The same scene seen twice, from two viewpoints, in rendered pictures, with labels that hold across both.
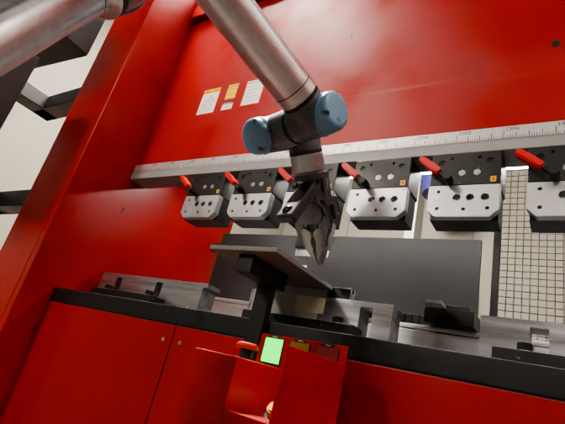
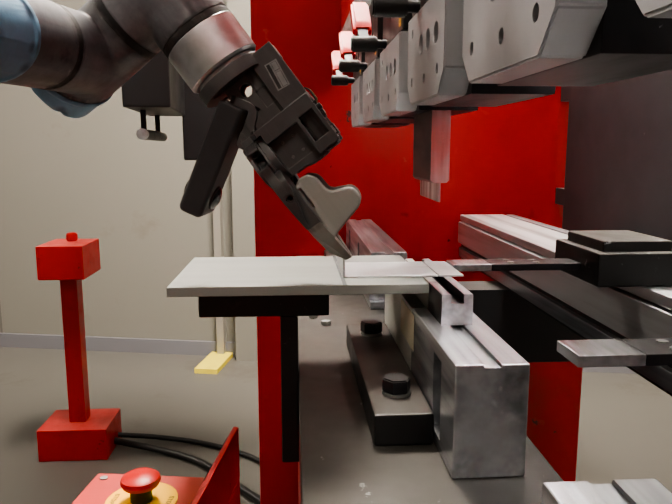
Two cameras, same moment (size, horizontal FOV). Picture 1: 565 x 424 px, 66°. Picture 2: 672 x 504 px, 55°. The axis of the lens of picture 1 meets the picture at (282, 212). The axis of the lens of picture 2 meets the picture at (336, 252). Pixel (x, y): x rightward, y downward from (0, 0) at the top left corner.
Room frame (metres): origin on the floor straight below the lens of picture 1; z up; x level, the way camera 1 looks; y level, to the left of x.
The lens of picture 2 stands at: (0.55, -0.59, 1.14)
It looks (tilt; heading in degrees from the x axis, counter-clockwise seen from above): 9 degrees down; 50
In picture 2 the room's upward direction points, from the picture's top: straight up
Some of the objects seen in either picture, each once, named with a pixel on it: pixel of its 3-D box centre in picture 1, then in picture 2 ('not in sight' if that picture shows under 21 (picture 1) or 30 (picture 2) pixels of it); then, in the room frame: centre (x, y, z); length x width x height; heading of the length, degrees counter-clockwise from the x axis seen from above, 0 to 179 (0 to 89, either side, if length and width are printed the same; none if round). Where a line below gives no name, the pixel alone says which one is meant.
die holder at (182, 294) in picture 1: (152, 294); (370, 255); (1.43, 0.34, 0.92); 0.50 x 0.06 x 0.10; 54
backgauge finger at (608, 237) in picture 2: not in sight; (558, 256); (1.23, -0.19, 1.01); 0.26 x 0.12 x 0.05; 144
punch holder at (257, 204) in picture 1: (258, 198); (397, 62); (1.23, 0.08, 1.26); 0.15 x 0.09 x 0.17; 54
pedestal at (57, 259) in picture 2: not in sight; (75, 344); (1.29, 1.80, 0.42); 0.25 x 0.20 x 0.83; 144
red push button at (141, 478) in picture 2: (245, 352); (141, 490); (0.79, 0.00, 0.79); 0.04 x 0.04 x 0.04
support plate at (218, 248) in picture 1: (274, 268); (298, 273); (0.98, -0.01, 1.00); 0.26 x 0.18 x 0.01; 144
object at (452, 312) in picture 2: (315, 292); (434, 287); (1.08, -0.13, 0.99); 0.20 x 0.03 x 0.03; 54
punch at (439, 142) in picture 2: (314, 240); (430, 156); (1.10, -0.10, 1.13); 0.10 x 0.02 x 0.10; 54
